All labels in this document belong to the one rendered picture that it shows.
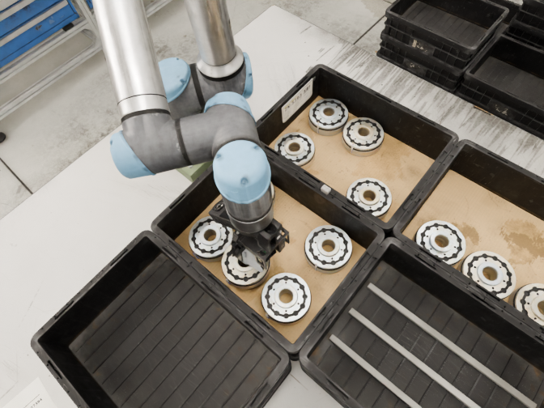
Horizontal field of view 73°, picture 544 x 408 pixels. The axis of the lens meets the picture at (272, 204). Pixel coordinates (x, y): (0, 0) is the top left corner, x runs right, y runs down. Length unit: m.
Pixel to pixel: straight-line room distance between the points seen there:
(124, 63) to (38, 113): 2.10
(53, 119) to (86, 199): 1.42
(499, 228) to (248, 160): 0.65
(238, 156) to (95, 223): 0.74
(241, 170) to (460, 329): 0.57
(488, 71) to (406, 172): 1.07
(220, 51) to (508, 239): 0.76
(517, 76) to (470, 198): 1.09
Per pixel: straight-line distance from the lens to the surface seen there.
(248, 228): 0.58
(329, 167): 0.94
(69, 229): 1.20
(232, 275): 0.79
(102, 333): 0.91
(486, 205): 0.98
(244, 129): 0.55
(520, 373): 0.89
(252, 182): 0.48
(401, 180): 0.95
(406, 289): 0.85
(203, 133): 0.56
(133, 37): 0.63
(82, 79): 2.74
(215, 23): 0.86
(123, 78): 0.61
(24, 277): 1.21
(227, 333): 0.82
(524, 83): 1.98
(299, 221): 0.87
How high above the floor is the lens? 1.62
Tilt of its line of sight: 62 degrees down
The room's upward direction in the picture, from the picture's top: 9 degrees counter-clockwise
